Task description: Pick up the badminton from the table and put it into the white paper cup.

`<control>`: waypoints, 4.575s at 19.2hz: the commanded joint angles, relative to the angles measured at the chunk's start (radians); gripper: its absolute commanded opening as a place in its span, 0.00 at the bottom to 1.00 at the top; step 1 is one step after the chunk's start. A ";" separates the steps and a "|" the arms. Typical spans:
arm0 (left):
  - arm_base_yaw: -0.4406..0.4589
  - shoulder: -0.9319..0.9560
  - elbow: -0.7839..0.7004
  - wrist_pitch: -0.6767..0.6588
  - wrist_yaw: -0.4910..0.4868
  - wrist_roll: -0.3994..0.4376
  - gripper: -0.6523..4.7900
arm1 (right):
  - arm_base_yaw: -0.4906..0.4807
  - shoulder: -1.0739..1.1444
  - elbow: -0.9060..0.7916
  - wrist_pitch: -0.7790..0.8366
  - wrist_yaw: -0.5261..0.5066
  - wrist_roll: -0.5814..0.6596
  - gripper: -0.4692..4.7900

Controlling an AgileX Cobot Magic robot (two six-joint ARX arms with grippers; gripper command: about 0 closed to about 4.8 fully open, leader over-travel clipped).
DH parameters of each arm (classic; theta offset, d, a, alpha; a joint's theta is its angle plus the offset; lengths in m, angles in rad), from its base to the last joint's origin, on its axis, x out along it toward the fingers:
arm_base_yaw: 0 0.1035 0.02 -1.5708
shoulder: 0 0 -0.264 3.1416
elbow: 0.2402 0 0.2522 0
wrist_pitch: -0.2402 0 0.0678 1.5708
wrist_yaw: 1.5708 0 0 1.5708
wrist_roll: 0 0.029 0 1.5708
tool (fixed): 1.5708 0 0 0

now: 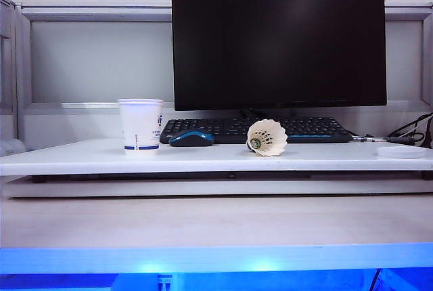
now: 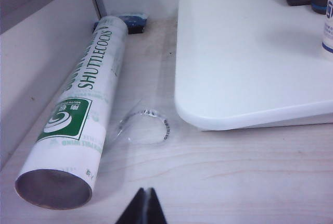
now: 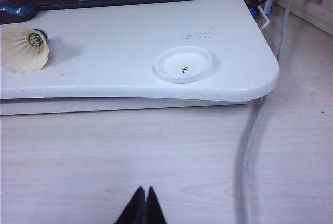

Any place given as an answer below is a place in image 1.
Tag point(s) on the black computer monitor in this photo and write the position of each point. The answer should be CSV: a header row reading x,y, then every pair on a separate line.
x,y
277,44

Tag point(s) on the grey partition frame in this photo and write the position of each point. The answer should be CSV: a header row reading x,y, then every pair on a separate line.
x,y
101,13

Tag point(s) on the blue and black mouse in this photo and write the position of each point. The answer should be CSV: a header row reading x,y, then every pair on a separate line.
x,y
191,138

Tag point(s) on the black monitor stand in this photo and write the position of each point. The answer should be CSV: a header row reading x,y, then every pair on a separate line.
x,y
252,113

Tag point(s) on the transparent pen black cap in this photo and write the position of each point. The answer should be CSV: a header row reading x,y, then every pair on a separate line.
x,y
382,139

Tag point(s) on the blue lit front bar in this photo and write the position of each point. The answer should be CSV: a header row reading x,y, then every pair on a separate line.
x,y
216,260

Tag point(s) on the black riser foot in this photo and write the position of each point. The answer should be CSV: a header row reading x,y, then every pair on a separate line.
x,y
39,179

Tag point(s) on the clear round plastic lid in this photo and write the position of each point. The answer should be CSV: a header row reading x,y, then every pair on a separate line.
x,y
400,152

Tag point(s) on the black keyboard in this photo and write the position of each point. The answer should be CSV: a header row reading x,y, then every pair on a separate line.
x,y
216,128

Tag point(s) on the grey side shelf frame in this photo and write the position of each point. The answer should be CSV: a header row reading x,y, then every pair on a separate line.
x,y
8,67

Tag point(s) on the white feather shuttlecock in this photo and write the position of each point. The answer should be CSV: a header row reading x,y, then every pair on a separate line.
x,y
269,138

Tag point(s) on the white desk riser platform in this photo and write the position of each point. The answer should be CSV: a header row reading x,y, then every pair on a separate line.
x,y
209,160

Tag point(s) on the white paper cup blue print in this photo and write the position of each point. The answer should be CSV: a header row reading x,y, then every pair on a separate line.
x,y
138,125

